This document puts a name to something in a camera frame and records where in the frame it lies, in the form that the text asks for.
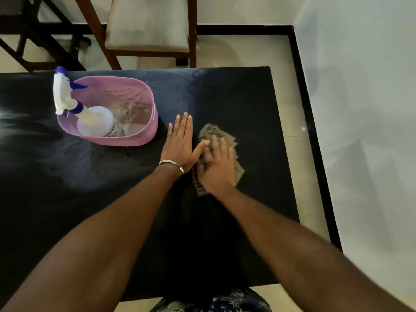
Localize person's right forearm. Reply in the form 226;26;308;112
211;184;414;312

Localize beige cloth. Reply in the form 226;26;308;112
107;99;153;133

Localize person's left hand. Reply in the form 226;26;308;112
160;112;210;172

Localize person's left forearm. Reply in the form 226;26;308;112
0;164;195;312

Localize dark wooden furniture frame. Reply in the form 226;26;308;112
0;0;92;73

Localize white spray bottle blue nozzle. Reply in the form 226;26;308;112
53;66;119;139

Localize pink plastic basket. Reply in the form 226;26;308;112
57;76;159;147

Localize silver bracelet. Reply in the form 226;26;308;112
158;159;185;175

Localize wooden chair beige cushion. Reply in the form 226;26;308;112
73;0;198;70

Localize person's right hand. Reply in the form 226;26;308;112
197;135;238;197

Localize person's dark patterned shorts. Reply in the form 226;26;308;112
159;288;273;312

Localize brown checked cleaning cloth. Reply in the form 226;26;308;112
191;123;246;197

